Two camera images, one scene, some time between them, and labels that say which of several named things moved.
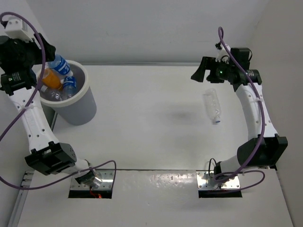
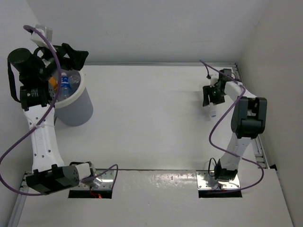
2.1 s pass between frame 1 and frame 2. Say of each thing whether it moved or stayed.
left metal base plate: stayed
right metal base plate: stayed
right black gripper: moved
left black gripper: moved
